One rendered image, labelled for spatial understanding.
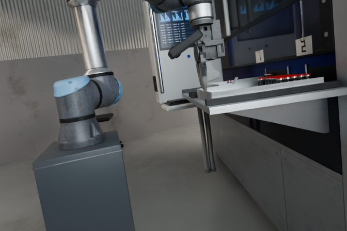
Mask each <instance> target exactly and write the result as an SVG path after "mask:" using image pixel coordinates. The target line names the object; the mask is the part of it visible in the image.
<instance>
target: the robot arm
mask: <svg viewBox="0 0 347 231"><path fill-rule="evenodd" d="M144 1H147V2H148V3H149V6H150V8H151V9H152V10H153V12H154V13H157V14H159V13H166V12H168V11H171V10H175V9H178V8H182V7H185V6H187V9H188V17H189V22H190V25H191V29H197V30H196V31H195V32H194V33H192V34H191V35H190V36H188V37H187V38H186V39H184V40H183V41H182V42H180V43H179V44H177V45H176V46H173V47H171V48H170V50H169V52H168V56H169V57H170V59H172V60H173V59H174V58H178V57H180V55H181V53H182V52H184V51H185V50H186V49H188V48H189V47H190V46H192V45H193V46H194V58H195V61H196V69H197V74H198V78H199V82H200V85H201V87H202V89H203V90H204V91H207V83H208V82H210V81H212V80H215V79H217V78H219V77H220V72H219V71H217V70H214V69H213V68H212V64H211V62H210V60H214V59H220V58H222V57H224V56H225V47H224V39H222V35H221V29H220V20H213V19H214V14H213V5H212V0H144ZM67 5H68V7H69V8H71V9H72V10H73V13H74V18H75V22H76V27H77V32H78V37H79V40H80V45H81V49H82V54H83V59H84V64H85V69H86V73H85V74H84V75H83V76H79V77H74V78H68V79H64V80H60V81H57V82H55V83H54V85H53V88H54V97H55V101H56V106H57V111H58V116H59V121H60V130H59V137H58V148H59V149H60V150H64V151H66V150H75V149H81V148H84V147H88V146H92V145H95V144H97V143H100V142H102V141H103V140H104V139H105V137H104V132H103V130H102V128H101V126H100V125H99V123H98V121H97V119H96V114H95V109H99V108H103V107H109V106H111V105H114V104H116V103H117V102H118V101H119V100H120V98H121V96H122V85H121V82H120V81H119V80H118V79H116V78H115V77H114V73H113V71H112V70H110V69H109V68H108V64H107V59H106V54H105V49H104V44H103V39H102V35H101V30H100V24H99V20H98V15H97V10H96V8H97V7H98V5H99V0H67ZM203 29H205V31H204V30H203ZM206 60H207V61H206Z"/></svg>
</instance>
